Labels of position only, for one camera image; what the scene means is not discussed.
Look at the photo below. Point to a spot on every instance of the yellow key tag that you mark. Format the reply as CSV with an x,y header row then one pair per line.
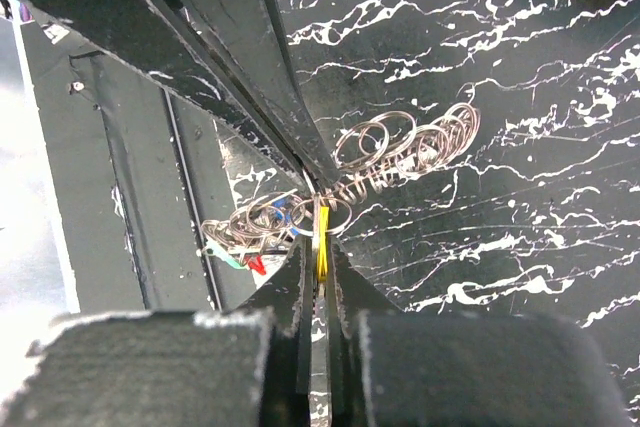
x,y
322,256

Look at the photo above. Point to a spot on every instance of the blue key tag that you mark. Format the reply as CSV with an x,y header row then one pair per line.
x,y
279,214

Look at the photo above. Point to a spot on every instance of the red key tag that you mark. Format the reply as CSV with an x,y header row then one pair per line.
x,y
257,265

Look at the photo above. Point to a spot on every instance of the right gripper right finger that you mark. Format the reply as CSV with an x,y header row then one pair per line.
x,y
388,367

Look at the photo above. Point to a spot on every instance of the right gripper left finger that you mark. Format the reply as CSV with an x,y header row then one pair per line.
x,y
246,367

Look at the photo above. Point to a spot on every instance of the green key tag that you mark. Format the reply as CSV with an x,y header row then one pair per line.
x,y
215,250

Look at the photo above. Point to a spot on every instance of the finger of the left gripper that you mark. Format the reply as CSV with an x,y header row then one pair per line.
x,y
148,38
249,38

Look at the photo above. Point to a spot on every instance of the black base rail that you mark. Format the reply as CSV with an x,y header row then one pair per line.
x,y
134,172

